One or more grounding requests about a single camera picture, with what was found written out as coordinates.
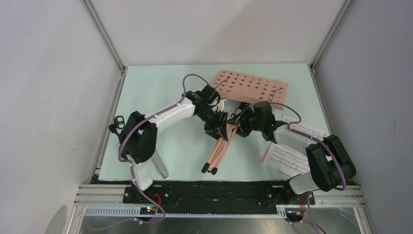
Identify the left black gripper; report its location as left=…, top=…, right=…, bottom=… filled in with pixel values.
left=196, top=107, right=227, bottom=142

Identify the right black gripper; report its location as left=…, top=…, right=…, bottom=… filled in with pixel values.
left=226, top=107, right=263, bottom=137

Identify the pink music stand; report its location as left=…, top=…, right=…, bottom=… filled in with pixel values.
left=201, top=69, right=289, bottom=176

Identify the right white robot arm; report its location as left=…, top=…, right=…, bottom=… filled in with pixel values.
left=227, top=101, right=357, bottom=204

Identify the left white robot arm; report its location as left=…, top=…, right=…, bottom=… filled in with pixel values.
left=108, top=85, right=228, bottom=203

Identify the pink paper sheet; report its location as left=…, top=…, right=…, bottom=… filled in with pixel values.
left=261, top=143, right=272, bottom=162

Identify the white sheet music page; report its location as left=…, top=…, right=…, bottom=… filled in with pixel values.
left=263, top=143, right=310, bottom=178

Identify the grey metal microphone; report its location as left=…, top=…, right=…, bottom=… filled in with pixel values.
left=151, top=150, right=169, bottom=179

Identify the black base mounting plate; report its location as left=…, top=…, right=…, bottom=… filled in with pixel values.
left=123, top=180, right=315, bottom=214

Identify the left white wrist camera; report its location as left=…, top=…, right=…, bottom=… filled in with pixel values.
left=216, top=99, right=227, bottom=111

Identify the right aluminium frame post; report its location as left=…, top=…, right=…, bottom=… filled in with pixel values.
left=310, top=0, right=356, bottom=71

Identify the aluminium frame post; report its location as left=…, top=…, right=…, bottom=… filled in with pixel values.
left=310, top=0, right=356, bottom=71
left=81, top=0, right=126, bottom=74

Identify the left aluminium frame post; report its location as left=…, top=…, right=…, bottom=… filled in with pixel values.
left=81, top=0, right=126, bottom=74

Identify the white slotted cable duct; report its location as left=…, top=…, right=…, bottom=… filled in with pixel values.
left=84, top=206, right=287, bottom=218

